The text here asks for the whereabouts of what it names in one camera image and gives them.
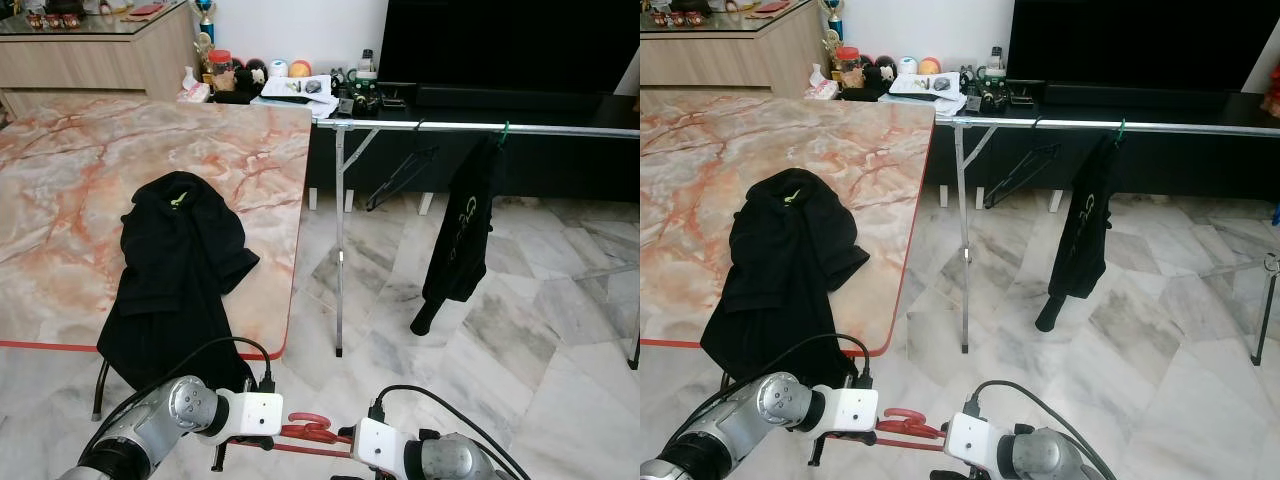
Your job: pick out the red hanger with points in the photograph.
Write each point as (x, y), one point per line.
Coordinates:
(905, 415)
(300, 418)

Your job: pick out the black shirt with green logo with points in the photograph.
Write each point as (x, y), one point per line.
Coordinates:
(460, 240)
(780, 280)
(1085, 240)
(170, 280)

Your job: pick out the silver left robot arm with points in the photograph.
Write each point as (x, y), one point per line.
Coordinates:
(770, 415)
(160, 420)

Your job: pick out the black hanger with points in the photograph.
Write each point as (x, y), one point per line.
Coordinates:
(1023, 177)
(402, 178)

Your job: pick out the green hanger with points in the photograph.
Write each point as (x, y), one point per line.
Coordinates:
(505, 130)
(1120, 128)

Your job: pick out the white paper stack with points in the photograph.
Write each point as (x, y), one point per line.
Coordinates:
(295, 95)
(925, 92)

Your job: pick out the white tissue pack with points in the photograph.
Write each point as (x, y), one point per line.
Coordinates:
(195, 88)
(824, 85)

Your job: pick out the black plush toy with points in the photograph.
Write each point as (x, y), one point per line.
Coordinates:
(878, 78)
(250, 82)

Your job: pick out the red lid jar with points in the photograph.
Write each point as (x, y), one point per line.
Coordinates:
(848, 68)
(221, 72)

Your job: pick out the white ball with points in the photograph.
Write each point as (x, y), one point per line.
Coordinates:
(907, 66)
(278, 69)

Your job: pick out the orange ball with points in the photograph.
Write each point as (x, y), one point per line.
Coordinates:
(300, 69)
(929, 66)

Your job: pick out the small bottle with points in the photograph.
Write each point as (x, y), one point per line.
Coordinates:
(367, 68)
(996, 65)

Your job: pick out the wooden cabinet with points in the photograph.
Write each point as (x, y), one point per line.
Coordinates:
(90, 65)
(730, 60)

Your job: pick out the black TV console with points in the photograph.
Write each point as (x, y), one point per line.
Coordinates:
(560, 170)
(1190, 165)

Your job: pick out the gold trophy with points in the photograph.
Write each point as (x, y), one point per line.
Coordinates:
(832, 18)
(205, 20)

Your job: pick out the silver clothes rack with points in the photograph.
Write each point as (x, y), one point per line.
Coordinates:
(1190, 125)
(570, 128)

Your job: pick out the black television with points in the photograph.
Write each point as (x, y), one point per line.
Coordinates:
(510, 45)
(1140, 45)

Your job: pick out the red Buddha statue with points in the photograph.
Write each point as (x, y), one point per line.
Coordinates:
(1273, 100)

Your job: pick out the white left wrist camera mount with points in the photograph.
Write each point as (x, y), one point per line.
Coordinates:
(850, 408)
(250, 412)

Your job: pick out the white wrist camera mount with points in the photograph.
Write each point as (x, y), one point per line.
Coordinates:
(975, 440)
(850, 408)
(250, 412)
(380, 445)

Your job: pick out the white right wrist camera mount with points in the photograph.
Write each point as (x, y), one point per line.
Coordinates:
(380, 445)
(975, 440)

